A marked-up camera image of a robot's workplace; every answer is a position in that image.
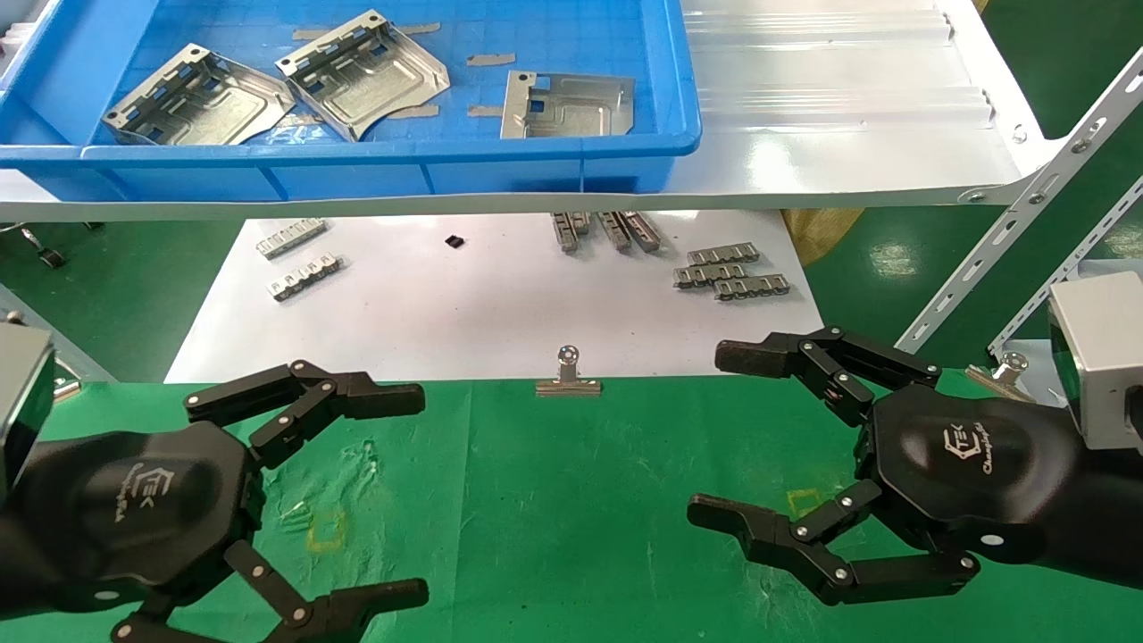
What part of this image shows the white metal shelf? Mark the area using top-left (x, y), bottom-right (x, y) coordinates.
top-left (0, 0), bottom-right (1064, 222)

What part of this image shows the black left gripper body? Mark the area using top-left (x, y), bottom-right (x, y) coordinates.
top-left (40, 420), bottom-right (264, 617)

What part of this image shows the white perforated rack post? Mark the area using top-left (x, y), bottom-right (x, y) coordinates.
top-left (987, 174), bottom-right (1143, 358)
top-left (896, 49), bottom-right (1143, 354)

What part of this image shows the grey toothed metal part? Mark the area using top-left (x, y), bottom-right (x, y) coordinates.
top-left (686, 241), bottom-right (761, 266)
top-left (713, 274), bottom-right (791, 302)
top-left (673, 262), bottom-right (747, 289)

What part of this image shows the green table cloth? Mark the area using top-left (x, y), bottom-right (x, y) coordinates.
top-left (0, 371), bottom-right (1143, 643)

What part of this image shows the black caster wheel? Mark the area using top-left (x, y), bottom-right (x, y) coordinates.
top-left (18, 223), bottom-right (68, 269)

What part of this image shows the metal bracket with curved edge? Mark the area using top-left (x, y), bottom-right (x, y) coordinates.
top-left (274, 9), bottom-right (452, 142)

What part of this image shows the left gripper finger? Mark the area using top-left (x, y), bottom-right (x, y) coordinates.
top-left (112, 539), bottom-right (431, 643)
top-left (183, 360), bottom-right (427, 470)

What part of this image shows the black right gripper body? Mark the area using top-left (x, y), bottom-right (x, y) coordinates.
top-left (862, 386), bottom-right (1077, 564)

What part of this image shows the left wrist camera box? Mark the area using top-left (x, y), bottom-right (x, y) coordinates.
top-left (0, 323), bottom-right (56, 501)

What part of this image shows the blue plastic bin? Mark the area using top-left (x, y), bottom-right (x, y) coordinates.
top-left (0, 0), bottom-right (704, 202)

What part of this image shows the grey metal frame bar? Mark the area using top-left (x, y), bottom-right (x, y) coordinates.
top-left (0, 284), bottom-right (117, 383)

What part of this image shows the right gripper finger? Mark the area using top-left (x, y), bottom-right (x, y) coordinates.
top-left (714, 326), bottom-right (941, 428)
top-left (686, 478), bottom-right (980, 606)

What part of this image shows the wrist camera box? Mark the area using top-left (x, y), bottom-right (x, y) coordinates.
top-left (1047, 271), bottom-right (1143, 452)
top-left (0, 323), bottom-right (56, 501)

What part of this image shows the flat metal plate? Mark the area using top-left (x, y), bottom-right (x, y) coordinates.
top-left (500, 71), bottom-right (637, 140)

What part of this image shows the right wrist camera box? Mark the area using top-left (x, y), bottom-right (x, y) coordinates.
top-left (1047, 271), bottom-right (1143, 452)

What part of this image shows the yellow plastic bag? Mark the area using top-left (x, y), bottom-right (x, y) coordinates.
top-left (781, 208), bottom-right (867, 267)

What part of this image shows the white paper sheet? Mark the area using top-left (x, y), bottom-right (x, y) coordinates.
top-left (165, 210), bottom-right (827, 385)

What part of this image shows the small silver comb part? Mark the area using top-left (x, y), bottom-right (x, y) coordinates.
top-left (256, 217), bottom-right (328, 260)
top-left (268, 253), bottom-right (345, 302)

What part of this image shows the metal bracket with slotted wall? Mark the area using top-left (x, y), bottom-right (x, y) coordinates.
top-left (101, 43), bottom-right (296, 146)

